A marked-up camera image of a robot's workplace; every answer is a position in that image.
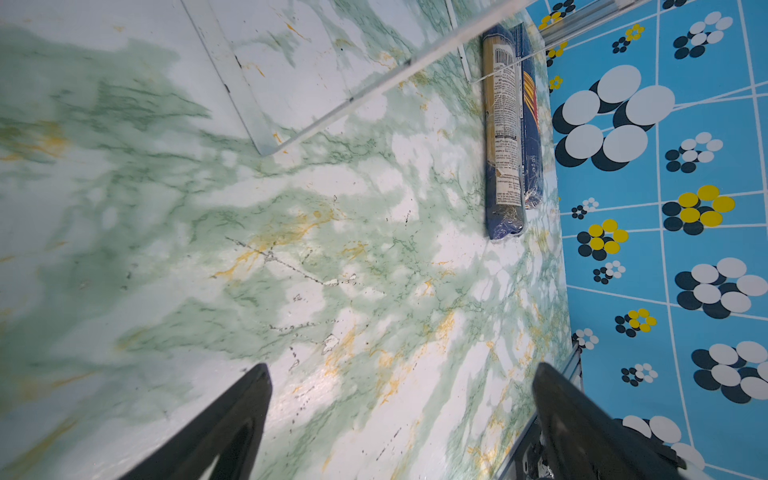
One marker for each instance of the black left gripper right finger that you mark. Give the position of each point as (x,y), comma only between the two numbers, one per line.
(582,442)

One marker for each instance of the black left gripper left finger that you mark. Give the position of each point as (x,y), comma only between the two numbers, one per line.
(223,439)

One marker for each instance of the clear dark spaghetti bag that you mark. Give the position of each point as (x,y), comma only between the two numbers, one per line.
(502,99)

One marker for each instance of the white metal two-tier shelf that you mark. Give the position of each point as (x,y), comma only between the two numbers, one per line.
(293,68)

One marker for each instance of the dark blue spaghetti box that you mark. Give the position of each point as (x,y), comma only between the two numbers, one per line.
(531,151)

